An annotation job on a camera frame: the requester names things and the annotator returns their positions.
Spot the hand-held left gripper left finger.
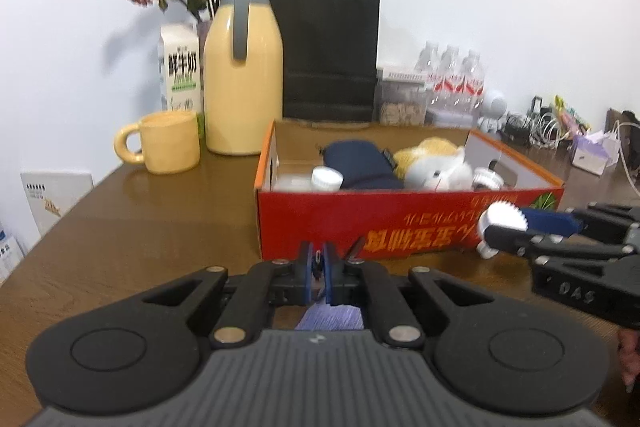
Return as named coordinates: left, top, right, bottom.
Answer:
left=142, top=242, right=315, bottom=349

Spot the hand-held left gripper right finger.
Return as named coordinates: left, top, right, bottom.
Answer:
left=324, top=243, right=498, bottom=349

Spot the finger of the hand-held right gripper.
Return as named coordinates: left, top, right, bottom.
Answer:
left=482, top=224, right=640, bottom=269
left=520, top=202, right=640, bottom=244

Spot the white bottle cap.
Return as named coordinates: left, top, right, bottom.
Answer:
left=476, top=202, right=528, bottom=260

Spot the purple cloth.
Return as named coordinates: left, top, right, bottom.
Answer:
left=294, top=302, right=366, bottom=333

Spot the red cardboard box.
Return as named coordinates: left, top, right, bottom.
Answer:
left=254, top=119, right=566, bottom=262

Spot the small white cap bottle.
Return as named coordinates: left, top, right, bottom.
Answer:
left=471, top=167, right=505, bottom=192

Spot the clear jar white lid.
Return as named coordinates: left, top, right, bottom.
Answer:
left=310, top=167, right=345, bottom=192

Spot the white orange plush toy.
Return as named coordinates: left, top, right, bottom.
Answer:
left=391, top=137, right=475, bottom=191

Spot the navy pouch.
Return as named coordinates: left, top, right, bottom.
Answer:
left=320, top=139, right=406, bottom=192

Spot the person's right hand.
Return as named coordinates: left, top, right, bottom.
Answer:
left=617, top=329, right=640, bottom=388

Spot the purple tissue pack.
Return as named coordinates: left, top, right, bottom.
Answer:
left=570, top=129, right=621, bottom=170

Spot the colourful snack packet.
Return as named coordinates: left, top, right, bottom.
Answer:
left=554, top=96, right=591, bottom=135

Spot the white robot-shaped speaker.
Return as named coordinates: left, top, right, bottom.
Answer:
left=477, top=89, right=508, bottom=134

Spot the grey printed tin box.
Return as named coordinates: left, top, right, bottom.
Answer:
left=425, top=107, right=476, bottom=128

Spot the clear seed container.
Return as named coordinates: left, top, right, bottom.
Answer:
left=376, top=77, right=428, bottom=126

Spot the yellow thermos jug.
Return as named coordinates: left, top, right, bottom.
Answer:
left=202, top=0, right=284, bottom=156

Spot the yellow mug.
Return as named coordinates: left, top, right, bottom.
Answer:
left=114, top=109, right=202, bottom=174

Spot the small white red box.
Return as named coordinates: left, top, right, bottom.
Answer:
left=381, top=66, right=427, bottom=82

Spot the black paper bag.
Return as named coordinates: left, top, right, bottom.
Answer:
left=267, top=0, right=382, bottom=124

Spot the white milk carton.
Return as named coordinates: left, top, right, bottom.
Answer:
left=157, top=23, right=206, bottom=138

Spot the white booklet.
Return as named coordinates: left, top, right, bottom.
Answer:
left=20, top=171, right=94, bottom=238

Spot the blue white leaflet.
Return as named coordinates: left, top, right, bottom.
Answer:
left=0, top=222, right=25, bottom=283

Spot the white cable bundle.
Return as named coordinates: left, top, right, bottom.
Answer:
left=527, top=112, right=573, bottom=150

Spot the black cable bundle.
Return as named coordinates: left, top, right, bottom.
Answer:
left=500, top=112, right=533, bottom=142

